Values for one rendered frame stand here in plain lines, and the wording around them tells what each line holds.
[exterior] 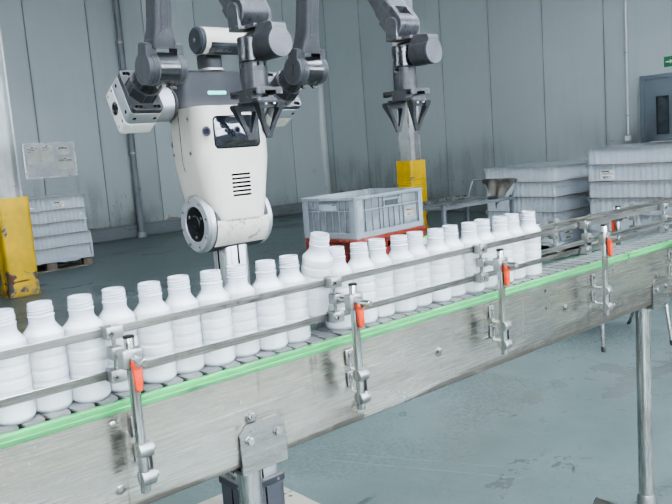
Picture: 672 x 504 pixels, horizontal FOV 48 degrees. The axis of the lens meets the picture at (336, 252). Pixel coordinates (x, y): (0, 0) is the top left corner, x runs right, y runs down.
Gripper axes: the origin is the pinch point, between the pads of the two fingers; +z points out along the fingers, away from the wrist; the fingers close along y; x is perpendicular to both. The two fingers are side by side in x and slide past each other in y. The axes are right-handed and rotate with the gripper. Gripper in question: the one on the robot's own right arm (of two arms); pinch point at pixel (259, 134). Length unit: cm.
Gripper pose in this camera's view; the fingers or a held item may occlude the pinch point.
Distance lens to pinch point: 157.1
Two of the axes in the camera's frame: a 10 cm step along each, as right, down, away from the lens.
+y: 6.6, 0.4, -7.5
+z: 0.8, 9.9, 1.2
